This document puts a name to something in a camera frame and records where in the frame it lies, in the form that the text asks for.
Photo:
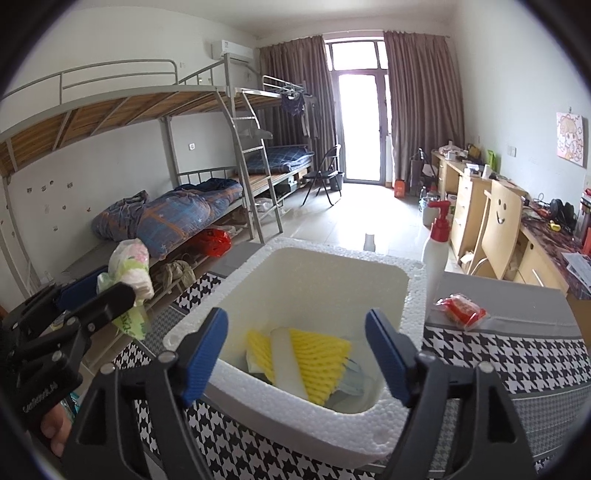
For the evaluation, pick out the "red plastic bag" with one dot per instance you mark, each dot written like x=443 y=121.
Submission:
x=214 y=242

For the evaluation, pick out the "black trolley bag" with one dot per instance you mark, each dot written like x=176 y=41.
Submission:
x=420 y=170

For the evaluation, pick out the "yellow foam net sleeve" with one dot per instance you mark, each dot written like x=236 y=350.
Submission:
x=323 y=364

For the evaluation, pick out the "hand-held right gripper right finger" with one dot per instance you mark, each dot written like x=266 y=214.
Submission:
x=390 y=355

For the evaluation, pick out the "floral tissue pack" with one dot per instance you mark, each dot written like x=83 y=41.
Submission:
x=131 y=267

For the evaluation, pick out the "white pump bottle red top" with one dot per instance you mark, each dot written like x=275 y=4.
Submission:
x=434 y=263

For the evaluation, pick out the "pair of grey shoes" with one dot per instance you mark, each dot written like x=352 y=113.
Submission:
x=175 y=272

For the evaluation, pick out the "brown curtain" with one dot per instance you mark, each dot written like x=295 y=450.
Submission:
x=295 y=69
x=425 y=106

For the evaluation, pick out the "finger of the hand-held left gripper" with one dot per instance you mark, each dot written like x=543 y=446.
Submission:
x=78 y=288
x=101 y=307

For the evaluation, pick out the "black folding chair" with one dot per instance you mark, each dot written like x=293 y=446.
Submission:
x=325 y=175

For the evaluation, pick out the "blue plaid quilt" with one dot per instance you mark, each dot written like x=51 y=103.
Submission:
x=175 y=212

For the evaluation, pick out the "small metal bunk bed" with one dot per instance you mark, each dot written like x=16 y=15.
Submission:
x=281 y=159

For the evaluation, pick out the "long wooden desk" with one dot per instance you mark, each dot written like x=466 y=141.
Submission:
x=540 y=267

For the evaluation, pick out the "hanging dark clothes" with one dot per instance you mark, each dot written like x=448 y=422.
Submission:
x=293 y=108

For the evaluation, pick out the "white air conditioner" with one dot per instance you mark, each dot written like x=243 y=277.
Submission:
x=232 y=50

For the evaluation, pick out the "white foam box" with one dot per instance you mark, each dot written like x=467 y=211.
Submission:
x=323 y=286

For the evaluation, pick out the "grey houndstooth tablecloth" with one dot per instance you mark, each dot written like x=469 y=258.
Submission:
x=508 y=360

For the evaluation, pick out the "person's left hand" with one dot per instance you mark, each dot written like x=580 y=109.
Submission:
x=57 y=429

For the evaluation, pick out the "red snack packet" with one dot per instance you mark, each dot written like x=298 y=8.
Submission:
x=461 y=311

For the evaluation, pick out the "green bag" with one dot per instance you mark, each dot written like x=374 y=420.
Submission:
x=491 y=159

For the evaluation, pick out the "wall poster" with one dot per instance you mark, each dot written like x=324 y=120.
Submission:
x=573 y=138

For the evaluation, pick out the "glass balcony door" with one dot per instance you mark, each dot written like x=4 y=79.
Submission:
x=360 y=124

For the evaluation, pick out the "white cup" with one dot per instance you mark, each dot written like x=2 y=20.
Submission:
x=370 y=242

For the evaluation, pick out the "wooden chair with smiley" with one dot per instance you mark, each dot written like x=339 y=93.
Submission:
x=498 y=221

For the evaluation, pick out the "orange box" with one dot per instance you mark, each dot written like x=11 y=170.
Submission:
x=400 y=189

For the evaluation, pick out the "large metal bunk bed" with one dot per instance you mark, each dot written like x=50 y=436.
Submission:
x=115 y=108

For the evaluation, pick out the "black headphones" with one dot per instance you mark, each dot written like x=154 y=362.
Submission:
x=563 y=214

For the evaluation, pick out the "white foam sheet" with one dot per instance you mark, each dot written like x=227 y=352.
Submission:
x=288 y=360

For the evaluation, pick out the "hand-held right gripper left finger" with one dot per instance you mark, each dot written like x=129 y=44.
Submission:
x=203 y=355

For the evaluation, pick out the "printed papers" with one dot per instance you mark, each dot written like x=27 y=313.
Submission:
x=579 y=272

